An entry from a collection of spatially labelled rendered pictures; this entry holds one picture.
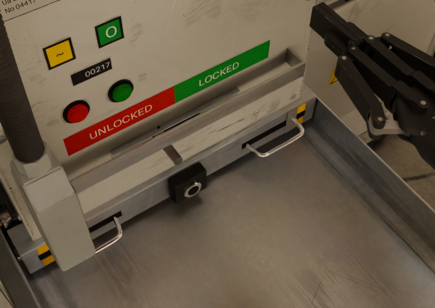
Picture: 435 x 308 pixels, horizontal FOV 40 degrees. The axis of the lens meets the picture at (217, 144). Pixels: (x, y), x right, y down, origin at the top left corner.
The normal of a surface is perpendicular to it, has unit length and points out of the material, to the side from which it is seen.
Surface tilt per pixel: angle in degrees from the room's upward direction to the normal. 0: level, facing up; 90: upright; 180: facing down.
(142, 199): 90
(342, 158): 0
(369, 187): 0
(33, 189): 61
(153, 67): 90
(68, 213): 90
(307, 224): 0
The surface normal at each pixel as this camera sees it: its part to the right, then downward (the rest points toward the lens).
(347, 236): 0.01, -0.60
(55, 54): 0.56, 0.66
